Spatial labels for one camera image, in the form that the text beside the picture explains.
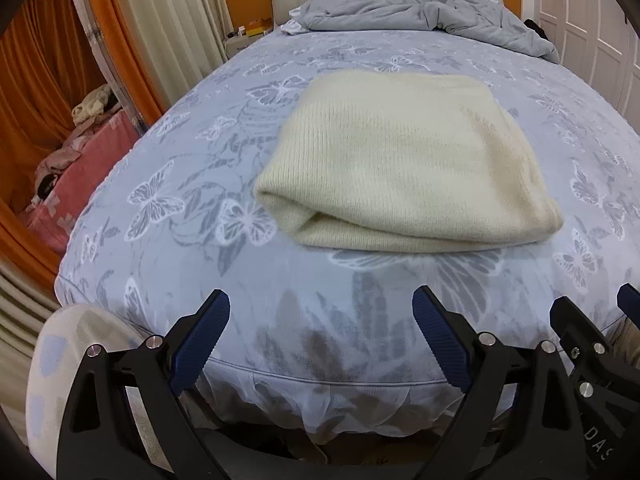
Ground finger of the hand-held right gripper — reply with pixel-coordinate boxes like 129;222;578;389
616;283;640;317
549;296;640;411

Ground grey duvet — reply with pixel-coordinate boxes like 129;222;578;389
287;0;561;65

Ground silver door frame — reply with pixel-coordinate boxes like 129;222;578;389
64;0;143;128

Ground cream knit cardigan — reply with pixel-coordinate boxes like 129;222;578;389
252;70;566;253

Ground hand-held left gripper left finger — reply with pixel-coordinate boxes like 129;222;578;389
56;288;231;480

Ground pink floral cloth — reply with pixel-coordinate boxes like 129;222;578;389
37;135;97;198

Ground beige cloth heap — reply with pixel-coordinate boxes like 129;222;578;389
71;83;124;126

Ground bed with blue butterfly sheet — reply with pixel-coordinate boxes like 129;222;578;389
54;25;640;441

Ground white nightstand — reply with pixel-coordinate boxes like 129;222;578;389
223;34;273;62

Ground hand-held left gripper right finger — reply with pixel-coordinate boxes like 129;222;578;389
412;285;588;480

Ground white wardrobe doors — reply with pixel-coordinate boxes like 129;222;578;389
520;0;640;133

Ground black item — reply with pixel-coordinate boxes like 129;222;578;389
524;17;551;43

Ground orange curtain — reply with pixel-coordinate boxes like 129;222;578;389
0;0;166;266

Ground person's right pajama leg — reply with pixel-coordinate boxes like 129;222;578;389
607;316;640;361

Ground white pillow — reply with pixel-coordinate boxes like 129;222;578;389
278;6;313;36

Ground cream pleated curtain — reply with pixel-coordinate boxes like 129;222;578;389
0;260;61;361
107;0;232;111

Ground person's left pajama leg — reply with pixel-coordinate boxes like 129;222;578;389
26;304;166;480

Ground person's pajama leg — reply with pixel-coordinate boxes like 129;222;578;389
607;316;640;361
26;304;166;480

